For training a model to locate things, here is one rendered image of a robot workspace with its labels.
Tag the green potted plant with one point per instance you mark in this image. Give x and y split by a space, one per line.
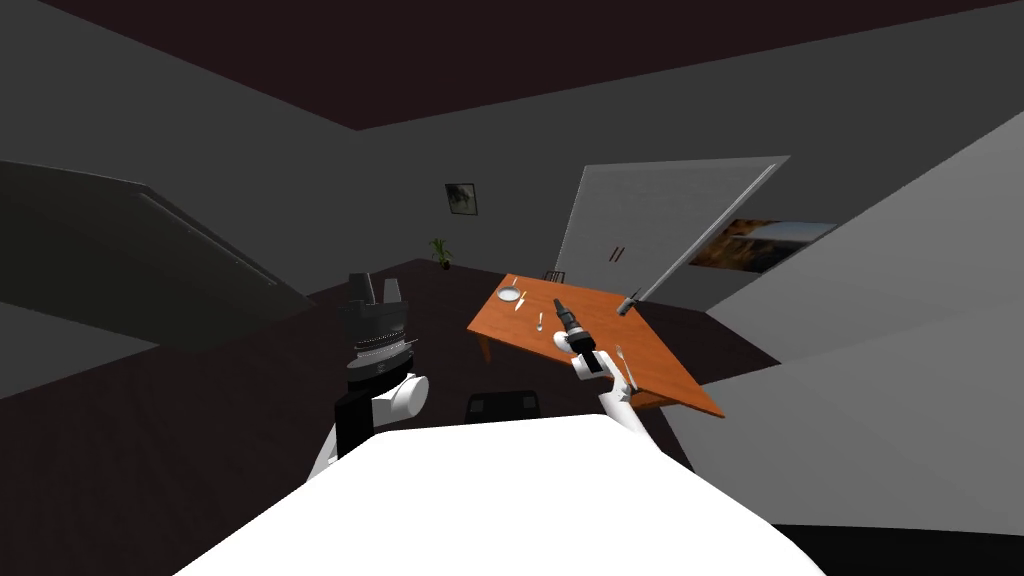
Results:
441 252

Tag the silver fork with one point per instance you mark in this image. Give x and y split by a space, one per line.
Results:
626 370

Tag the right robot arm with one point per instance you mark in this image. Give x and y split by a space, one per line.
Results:
612 392

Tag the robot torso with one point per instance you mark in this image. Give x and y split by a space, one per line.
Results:
512 504

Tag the dark chair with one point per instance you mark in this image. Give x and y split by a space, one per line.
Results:
554 277

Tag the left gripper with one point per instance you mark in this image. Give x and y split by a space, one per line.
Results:
373 314

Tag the white plate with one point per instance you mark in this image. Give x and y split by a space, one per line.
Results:
509 294

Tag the small dark framed picture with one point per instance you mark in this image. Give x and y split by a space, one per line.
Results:
462 199

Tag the orange wooden table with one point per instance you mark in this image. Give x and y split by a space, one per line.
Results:
520 332

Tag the grey tall pole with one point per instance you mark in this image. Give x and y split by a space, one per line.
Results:
704 236

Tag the wide landscape picture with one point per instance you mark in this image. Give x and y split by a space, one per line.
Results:
756 244

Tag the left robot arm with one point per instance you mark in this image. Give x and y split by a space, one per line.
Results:
376 376

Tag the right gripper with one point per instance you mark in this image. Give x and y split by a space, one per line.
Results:
574 322

